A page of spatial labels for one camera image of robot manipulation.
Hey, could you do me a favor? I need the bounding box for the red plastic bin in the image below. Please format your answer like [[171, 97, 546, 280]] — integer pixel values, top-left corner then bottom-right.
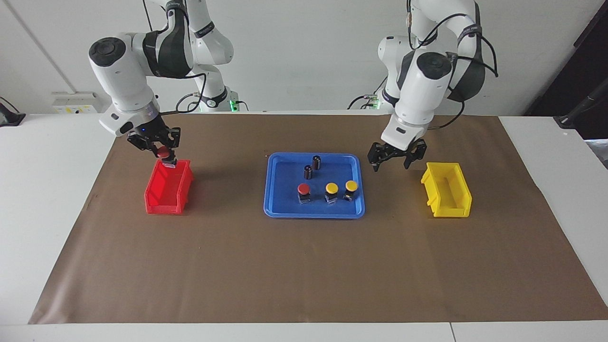
[[144, 159, 194, 215]]

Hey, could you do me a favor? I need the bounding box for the yellow plastic bin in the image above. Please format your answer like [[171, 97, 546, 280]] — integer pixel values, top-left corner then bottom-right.
[[421, 162, 473, 218]]

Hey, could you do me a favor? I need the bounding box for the blue plastic tray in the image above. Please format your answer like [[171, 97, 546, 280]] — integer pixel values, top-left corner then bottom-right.
[[264, 152, 366, 219]]

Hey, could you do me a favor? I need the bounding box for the brown paper table mat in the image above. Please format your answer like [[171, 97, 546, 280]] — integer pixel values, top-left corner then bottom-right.
[[28, 113, 608, 325]]

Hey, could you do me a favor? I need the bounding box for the black base cable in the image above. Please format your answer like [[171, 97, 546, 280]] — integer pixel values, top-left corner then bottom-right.
[[175, 92, 201, 113], [348, 76, 388, 110]]

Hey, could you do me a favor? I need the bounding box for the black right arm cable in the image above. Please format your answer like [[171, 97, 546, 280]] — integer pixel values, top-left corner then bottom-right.
[[142, 0, 208, 114]]

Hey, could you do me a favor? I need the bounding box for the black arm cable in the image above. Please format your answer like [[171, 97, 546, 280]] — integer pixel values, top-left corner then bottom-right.
[[142, 0, 208, 114], [407, 0, 499, 130]]

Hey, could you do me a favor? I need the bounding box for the white wall socket box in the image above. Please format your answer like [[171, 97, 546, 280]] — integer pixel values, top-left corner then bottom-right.
[[51, 92, 103, 114]]

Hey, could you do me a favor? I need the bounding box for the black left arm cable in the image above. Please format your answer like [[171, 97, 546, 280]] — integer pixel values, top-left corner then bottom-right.
[[407, 0, 499, 130]]

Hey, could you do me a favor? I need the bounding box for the black clamp mount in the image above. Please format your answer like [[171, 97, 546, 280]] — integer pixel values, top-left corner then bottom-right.
[[0, 97, 26, 127]]

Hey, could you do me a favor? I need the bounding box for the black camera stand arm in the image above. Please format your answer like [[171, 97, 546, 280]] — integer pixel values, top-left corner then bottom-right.
[[553, 78, 608, 129]]

